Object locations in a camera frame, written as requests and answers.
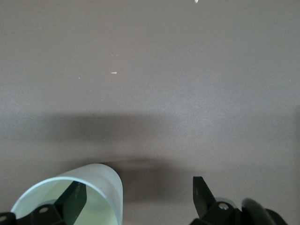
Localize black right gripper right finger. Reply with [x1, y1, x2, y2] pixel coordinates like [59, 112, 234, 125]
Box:
[189, 176, 243, 225]

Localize white plastic cup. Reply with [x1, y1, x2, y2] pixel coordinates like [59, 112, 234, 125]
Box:
[11, 163, 124, 225]

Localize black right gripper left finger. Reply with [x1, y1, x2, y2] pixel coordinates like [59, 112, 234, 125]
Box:
[0, 182, 88, 225]

